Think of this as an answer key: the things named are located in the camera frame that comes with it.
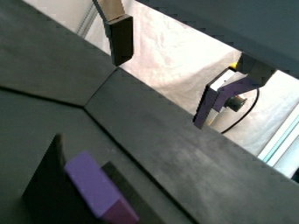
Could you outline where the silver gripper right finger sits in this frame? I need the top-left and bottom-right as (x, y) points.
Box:
(192, 53), (276, 129)

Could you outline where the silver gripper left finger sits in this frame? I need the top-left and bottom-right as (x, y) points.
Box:
(92, 0), (134, 66)

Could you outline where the purple double-square block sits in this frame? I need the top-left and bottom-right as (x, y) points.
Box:
(64, 151), (138, 224)

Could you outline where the black cable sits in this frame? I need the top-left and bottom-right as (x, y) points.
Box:
(218, 87), (261, 135)

